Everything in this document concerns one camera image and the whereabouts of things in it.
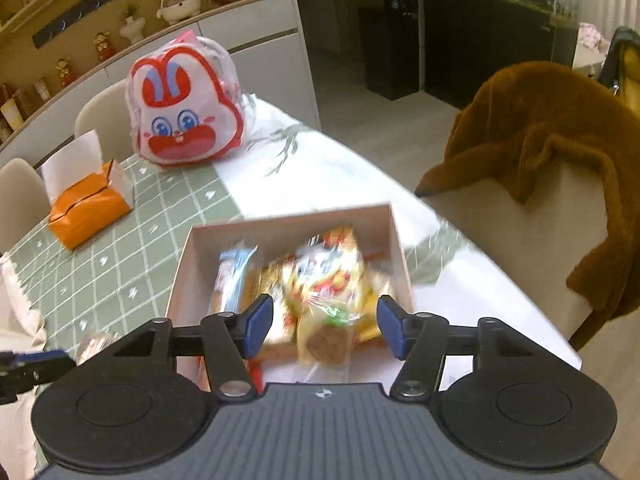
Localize green checkered table mat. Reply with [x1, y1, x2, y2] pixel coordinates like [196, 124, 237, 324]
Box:
[8, 156, 241, 356]

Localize yellow jacket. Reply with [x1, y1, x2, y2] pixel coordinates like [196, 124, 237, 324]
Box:
[598, 26, 640, 115]

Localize pink cardboard box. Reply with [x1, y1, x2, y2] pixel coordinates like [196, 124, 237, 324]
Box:
[167, 205, 414, 384]

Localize red white bunny bag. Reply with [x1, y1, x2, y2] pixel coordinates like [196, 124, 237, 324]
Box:
[125, 30, 247, 167]

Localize white bunny figurine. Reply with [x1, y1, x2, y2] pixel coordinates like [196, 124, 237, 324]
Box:
[153, 0, 205, 25]

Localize beige chair with coat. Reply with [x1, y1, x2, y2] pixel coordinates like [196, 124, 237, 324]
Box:
[425, 160, 606, 339]

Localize white dining chair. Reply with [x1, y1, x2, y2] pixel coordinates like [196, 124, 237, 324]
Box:
[0, 158, 50, 252]

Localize black water dispenser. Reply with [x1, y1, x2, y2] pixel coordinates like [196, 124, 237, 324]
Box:
[358, 0, 420, 101]

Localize white cloth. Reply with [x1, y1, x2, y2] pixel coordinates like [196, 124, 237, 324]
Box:
[1, 255, 47, 479]

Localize orange tissue box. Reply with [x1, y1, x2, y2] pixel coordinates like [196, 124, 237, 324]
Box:
[41, 130, 134, 250]

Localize yellow rice cracker packet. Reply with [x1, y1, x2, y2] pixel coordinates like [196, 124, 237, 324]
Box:
[258, 255, 298, 361]

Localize white vase with plant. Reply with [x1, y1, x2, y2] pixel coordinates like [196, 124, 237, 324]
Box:
[119, 4, 146, 44]

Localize yellow panda snack packet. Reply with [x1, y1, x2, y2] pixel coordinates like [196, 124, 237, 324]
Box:
[283, 224, 371, 313]

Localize blue seaweed snack packet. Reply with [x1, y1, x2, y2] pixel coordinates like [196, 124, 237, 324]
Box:
[210, 240, 259, 314]

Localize clear waffle cookie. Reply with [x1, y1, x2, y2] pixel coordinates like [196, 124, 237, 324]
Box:
[296, 296, 362, 367]

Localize clear egg roll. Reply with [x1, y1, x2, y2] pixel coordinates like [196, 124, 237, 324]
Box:
[76, 332, 117, 365]

